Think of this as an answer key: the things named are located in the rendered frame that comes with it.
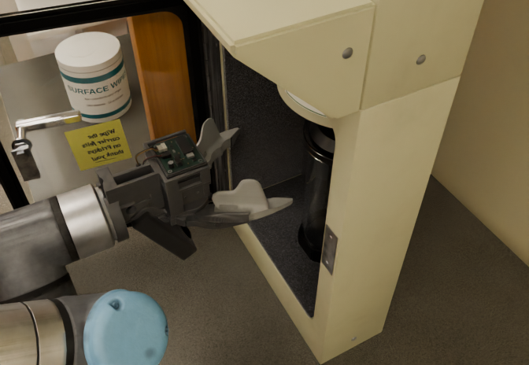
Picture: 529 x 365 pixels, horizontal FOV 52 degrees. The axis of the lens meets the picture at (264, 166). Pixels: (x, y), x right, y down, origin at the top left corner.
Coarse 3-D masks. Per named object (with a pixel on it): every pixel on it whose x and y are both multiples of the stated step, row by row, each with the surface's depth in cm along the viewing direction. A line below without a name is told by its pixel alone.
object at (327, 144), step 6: (312, 126) 69; (318, 126) 68; (312, 132) 68; (318, 132) 67; (324, 132) 67; (330, 132) 67; (318, 138) 67; (324, 138) 67; (330, 138) 66; (318, 144) 67; (324, 144) 67; (330, 144) 66; (330, 150) 66
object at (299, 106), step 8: (280, 88) 62; (288, 96) 61; (288, 104) 61; (296, 104) 60; (304, 104) 59; (304, 112) 59; (312, 112) 59; (320, 112) 58; (312, 120) 59; (320, 120) 58; (328, 120) 58
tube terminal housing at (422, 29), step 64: (384, 0) 38; (448, 0) 42; (384, 64) 43; (448, 64) 47; (384, 128) 49; (384, 192) 56; (256, 256) 90; (384, 256) 66; (320, 320) 72; (384, 320) 80
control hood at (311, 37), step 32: (192, 0) 39; (224, 0) 39; (256, 0) 39; (288, 0) 39; (320, 0) 39; (352, 0) 39; (224, 32) 36; (256, 32) 36; (288, 32) 36; (320, 32) 38; (352, 32) 39; (256, 64) 36; (288, 64) 38; (320, 64) 39; (352, 64) 41; (320, 96) 42; (352, 96) 44
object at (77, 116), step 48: (96, 0) 63; (0, 48) 63; (48, 48) 65; (96, 48) 67; (144, 48) 69; (0, 96) 67; (48, 96) 69; (96, 96) 71; (144, 96) 74; (48, 144) 74; (96, 144) 77; (48, 192) 80
